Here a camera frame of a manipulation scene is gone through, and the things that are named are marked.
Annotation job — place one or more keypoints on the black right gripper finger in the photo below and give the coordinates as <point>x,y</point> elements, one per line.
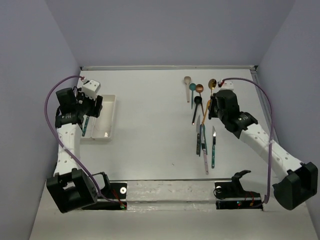
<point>213,96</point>
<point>211,111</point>

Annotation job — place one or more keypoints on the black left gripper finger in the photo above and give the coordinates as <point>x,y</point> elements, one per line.
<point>95,110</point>
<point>99,99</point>

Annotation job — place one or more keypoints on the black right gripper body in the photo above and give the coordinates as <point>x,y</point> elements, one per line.
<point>220,113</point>

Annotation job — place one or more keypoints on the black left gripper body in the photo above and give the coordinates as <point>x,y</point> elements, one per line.
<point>84,103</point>

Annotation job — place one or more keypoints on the gold metal spoon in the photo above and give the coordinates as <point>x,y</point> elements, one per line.
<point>212,84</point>

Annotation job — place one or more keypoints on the silver spoon teal handle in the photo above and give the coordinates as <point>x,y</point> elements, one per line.
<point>85,126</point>

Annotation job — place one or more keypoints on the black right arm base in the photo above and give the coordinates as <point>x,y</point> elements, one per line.
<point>230,195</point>

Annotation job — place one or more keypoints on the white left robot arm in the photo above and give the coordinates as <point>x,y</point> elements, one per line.
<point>70,186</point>

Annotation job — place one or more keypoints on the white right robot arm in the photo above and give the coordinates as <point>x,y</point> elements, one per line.
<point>297,181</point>

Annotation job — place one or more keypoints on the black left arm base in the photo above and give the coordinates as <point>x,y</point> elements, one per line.
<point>115,191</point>

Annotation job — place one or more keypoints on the orange plastic knife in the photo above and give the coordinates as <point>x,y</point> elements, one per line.
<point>206,111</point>

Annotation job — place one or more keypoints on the copper metal spoon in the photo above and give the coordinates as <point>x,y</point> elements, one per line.
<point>199,88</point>

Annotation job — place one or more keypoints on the white right container tray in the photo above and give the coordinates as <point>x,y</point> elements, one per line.
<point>103,126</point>

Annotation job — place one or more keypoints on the teal plastic spoon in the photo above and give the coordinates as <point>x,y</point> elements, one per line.
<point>192,88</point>

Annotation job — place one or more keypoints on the beige plastic spoon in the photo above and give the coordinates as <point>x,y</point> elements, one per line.
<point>187,80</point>

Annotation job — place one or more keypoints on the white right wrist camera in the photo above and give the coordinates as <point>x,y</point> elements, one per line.
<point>226,85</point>

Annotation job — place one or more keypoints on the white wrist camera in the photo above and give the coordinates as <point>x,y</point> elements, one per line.
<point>90,88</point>
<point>226,85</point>

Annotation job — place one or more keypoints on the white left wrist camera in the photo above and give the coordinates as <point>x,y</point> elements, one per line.
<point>90,88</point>

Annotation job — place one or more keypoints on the knife with teal handle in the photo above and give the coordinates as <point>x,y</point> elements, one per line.
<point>213,147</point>

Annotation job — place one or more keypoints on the knife with pink handle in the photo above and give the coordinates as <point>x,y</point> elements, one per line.
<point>206,167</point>

